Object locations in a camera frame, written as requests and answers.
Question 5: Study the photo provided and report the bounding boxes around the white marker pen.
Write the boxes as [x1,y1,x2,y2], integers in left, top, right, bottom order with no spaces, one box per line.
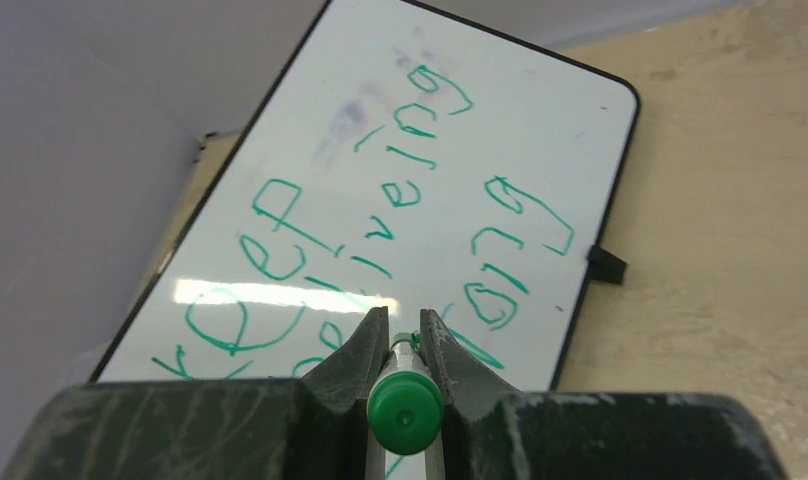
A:
[366,332,444,479]

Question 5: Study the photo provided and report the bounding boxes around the white whiteboard black frame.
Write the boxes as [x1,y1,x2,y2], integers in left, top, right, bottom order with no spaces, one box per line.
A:
[94,1,641,390]

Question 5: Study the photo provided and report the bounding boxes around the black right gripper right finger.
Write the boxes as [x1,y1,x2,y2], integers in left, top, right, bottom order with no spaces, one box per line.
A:
[420,309,785,479]

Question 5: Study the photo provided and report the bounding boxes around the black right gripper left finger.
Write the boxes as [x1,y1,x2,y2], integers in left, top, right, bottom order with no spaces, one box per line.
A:
[3,307,389,479]

